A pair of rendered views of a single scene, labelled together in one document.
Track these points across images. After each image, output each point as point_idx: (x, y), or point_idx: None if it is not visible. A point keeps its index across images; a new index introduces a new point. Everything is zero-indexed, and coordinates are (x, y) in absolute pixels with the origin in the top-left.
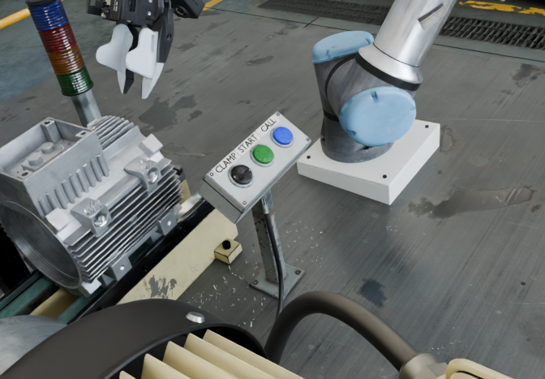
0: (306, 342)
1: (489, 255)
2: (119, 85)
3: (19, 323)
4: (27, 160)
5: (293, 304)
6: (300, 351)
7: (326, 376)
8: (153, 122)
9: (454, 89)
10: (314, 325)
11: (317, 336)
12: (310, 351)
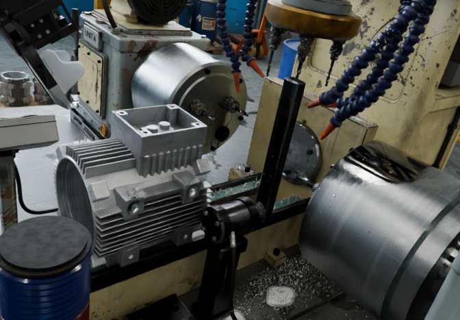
0: (38, 207)
1: None
2: (70, 104)
3: (183, 71)
4: (169, 123)
5: None
6: (46, 205)
7: (46, 192)
8: None
9: None
10: (24, 212)
11: (29, 207)
12: (41, 203)
